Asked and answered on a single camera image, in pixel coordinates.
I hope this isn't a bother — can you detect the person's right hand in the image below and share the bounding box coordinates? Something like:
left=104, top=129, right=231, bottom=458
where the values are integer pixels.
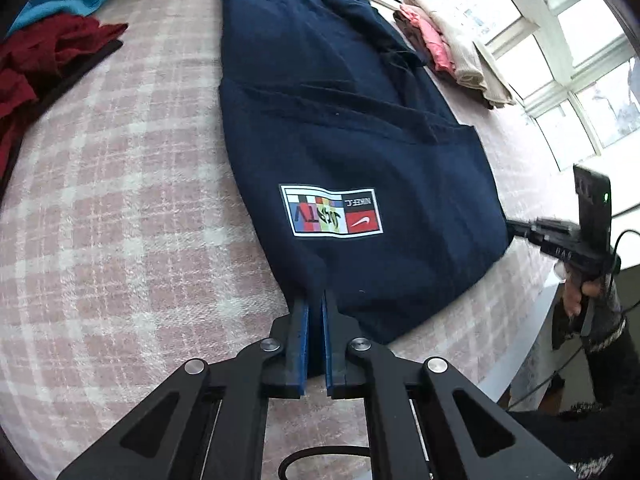
left=560, top=275, right=613, bottom=318

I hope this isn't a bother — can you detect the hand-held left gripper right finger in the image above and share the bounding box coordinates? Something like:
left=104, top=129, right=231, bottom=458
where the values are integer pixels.
left=322, top=290, right=576, bottom=480

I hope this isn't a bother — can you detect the white window frame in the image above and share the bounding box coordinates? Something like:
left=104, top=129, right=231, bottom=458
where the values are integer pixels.
left=190, top=0, right=640, bottom=171

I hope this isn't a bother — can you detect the folded pink garment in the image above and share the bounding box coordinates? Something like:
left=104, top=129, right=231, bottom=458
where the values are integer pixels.
left=400, top=4, right=457, bottom=79

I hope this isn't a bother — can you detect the dark red garment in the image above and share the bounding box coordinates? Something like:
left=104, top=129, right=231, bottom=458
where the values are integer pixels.
left=0, top=14, right=129, bottom=171

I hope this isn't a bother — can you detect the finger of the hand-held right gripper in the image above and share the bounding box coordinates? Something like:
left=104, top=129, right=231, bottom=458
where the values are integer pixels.
left=506, top=217, right=546, bottom=243

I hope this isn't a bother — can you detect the navy blue t-shirt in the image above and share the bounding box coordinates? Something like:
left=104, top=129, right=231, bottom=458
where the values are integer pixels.
left=218, top=0, right=511, bottom=347

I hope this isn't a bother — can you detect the person's black embroidered sweater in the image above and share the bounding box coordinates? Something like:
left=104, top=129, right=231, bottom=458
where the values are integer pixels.
left=502, top=400, right=640, bottom=480

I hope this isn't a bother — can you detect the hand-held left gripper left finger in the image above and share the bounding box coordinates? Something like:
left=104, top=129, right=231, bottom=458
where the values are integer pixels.
left=57, top=296, right=311, bottom=480

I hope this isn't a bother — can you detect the person's right forearm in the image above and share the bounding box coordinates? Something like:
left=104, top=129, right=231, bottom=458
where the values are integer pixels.
left=582, top=305, right=640, bottom=411

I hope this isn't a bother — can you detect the black cable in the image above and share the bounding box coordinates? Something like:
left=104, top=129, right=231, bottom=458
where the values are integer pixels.
left=507, top=230, right=640, bottom=408
left=277, top=451, right=373, bottom=480

